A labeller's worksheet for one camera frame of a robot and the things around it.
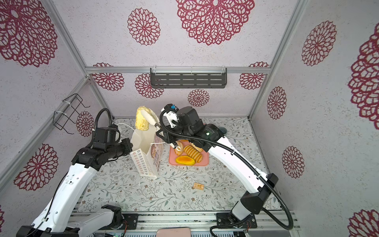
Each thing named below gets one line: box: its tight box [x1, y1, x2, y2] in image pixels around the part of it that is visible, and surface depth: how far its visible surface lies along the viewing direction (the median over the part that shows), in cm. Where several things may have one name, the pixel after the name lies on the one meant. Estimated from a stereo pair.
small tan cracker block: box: [192, 182, 205, 191], surface depth 87 cm
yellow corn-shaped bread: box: [135, 105, 154, 131], surface depth 66 cm
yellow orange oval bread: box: [175, 155, 196, 166], surface depth 94 cm
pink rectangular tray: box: [168, 139, 210, 167], surface depth 96 cm
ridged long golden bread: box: [183, 144, 203, 163], surface depth 97 cm
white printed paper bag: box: [129, 126, 165, 180], surface depth 78 cm
